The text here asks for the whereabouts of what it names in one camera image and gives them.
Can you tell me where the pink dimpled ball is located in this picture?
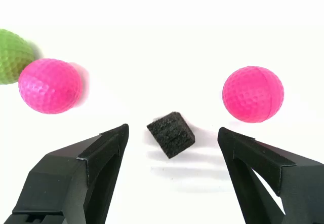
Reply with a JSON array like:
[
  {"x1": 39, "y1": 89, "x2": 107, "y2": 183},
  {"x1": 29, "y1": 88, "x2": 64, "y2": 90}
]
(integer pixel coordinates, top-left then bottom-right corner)
[
  {"x1": 18, "y1": 58, "x2": 84, "y2": 115},
  {"x1": 222, "y1": 65, "x2": 285, "y2": 124}
]

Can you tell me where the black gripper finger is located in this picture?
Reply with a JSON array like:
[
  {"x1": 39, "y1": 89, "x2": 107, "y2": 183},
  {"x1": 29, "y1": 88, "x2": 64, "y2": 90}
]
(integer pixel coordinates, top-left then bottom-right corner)
[
  {"x1": 217, "y1": 127, "x2": 324, "y2": 224},
  {"x1": 0, "y1": 123, "x2": 130, "y2": 224}
]

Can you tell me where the green dimpled ball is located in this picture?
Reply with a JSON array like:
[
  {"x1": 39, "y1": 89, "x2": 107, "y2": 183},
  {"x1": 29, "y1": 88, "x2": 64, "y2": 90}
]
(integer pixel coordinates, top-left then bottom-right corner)
[{"x1": 0, "y1": 28, "x2": 36, "y2": 86}]

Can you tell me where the black foam box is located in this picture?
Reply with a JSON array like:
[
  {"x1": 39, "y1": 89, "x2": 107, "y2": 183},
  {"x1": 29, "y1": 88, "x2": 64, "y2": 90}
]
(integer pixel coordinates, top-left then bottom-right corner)
[{"x1": 146, "y1": 111, "x2": 196, "y2": 160}]

